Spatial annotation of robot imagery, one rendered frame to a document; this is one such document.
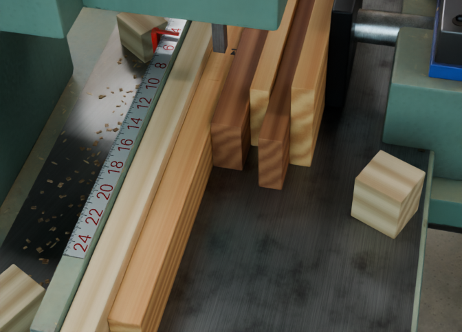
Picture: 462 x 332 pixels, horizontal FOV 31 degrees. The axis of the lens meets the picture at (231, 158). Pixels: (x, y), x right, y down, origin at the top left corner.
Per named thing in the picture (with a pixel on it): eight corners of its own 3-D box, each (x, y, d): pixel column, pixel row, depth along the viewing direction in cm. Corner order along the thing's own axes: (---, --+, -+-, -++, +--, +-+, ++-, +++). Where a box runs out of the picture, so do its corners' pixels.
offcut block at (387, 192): (418, 209, 56) (426, 171, 54) (394, 240, 55) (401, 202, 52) (374, 187, 58) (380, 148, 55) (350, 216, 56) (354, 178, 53)
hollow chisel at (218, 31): (225, 53, 60) (222, -2, 57) (212, 52, 61) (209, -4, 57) (227, 45, 61) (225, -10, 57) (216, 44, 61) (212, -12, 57)
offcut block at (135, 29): (120, 43, 85) (115, 14, 82) (146, 29, 86) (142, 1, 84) (144, 63, 83) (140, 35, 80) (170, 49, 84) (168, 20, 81)
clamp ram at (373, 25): (423, 119, 61) (442, 24, 55) (324, 106, 63) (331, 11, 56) (432, 43, 67) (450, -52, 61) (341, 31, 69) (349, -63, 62)
